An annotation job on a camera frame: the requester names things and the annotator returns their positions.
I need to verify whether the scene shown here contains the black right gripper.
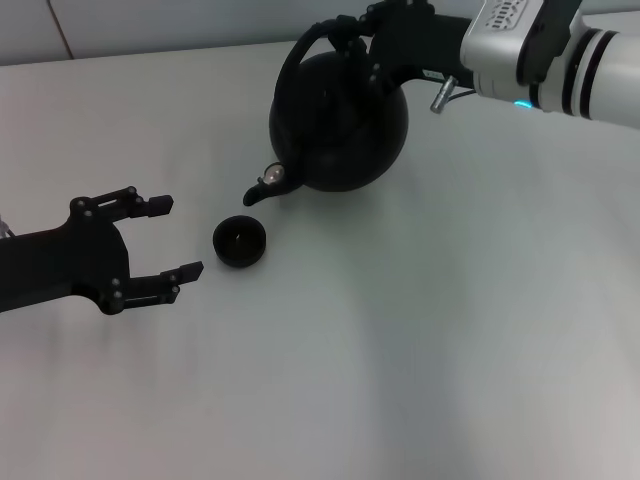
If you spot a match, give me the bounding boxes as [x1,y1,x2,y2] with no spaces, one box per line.
[329,0,475,94]

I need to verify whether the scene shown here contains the dark round teacup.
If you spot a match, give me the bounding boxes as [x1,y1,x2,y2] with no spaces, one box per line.
[213,214,268,270]

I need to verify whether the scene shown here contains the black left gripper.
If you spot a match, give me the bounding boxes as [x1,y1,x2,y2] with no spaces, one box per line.
[0,186,206,316]

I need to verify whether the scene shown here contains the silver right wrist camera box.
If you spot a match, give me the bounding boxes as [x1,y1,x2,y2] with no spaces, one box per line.
[458,0,585,100]

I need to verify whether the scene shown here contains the black round teapot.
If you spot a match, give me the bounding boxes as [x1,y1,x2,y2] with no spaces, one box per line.
[242,18,410,208]

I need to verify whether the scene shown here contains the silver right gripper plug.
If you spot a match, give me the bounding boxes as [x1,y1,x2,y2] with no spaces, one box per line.
[429,74,459,113]

